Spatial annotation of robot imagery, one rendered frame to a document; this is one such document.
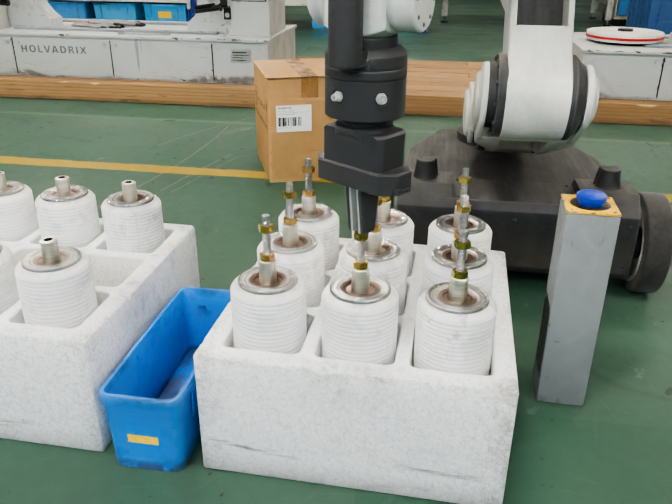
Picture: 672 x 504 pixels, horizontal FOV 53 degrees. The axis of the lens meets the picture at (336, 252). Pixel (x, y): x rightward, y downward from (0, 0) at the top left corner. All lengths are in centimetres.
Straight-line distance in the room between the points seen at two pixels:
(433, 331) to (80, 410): 48
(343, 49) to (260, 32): 231
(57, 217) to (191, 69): 191
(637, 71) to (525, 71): 177
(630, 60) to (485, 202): 167
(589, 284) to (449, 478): 34
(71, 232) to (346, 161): 58
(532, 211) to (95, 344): 82
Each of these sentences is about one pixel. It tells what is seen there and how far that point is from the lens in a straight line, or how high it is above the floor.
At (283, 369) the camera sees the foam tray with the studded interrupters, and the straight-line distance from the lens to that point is 82.
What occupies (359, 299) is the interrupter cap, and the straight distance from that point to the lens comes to 81.
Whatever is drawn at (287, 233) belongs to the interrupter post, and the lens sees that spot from 94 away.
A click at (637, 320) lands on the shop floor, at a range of 139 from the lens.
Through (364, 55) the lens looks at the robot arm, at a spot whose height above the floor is 54.
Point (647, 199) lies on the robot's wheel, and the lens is 142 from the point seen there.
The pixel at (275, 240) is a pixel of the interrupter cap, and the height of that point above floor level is 25.
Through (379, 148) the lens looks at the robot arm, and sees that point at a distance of 72.
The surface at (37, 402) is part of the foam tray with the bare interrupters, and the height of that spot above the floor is 7.
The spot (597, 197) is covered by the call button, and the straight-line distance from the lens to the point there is 98.
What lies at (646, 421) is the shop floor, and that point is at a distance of 113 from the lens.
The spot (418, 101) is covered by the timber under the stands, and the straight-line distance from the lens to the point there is 279.
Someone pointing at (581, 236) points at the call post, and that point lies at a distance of 98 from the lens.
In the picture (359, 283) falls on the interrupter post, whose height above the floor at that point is 26.
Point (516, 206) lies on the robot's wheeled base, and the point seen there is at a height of 18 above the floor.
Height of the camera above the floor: 64
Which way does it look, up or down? 25 degrees down
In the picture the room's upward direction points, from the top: 1 degrees clockwise
